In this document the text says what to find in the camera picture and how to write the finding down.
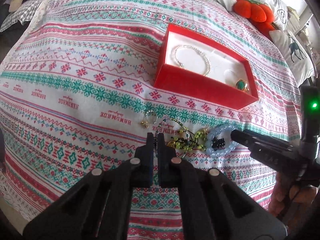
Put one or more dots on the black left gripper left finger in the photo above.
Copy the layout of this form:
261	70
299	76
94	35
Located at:
98	205

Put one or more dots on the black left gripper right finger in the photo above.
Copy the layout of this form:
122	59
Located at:
212	206

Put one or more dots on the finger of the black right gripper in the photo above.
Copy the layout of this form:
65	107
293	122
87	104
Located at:
296	162

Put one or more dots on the black hair claw clip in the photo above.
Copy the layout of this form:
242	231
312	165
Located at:
218	143

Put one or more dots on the red jewelry box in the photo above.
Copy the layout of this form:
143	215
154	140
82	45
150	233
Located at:
194	65

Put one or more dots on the white deer print pillow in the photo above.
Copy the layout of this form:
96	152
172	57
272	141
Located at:
294	54

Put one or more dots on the orange plush pumpkin toy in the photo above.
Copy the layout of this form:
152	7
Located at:
260	15

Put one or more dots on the patterned white red green cloth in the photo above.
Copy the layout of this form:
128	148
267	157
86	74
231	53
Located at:
77	84

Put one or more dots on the grey checked bed sheet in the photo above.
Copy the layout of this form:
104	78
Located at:
23	14

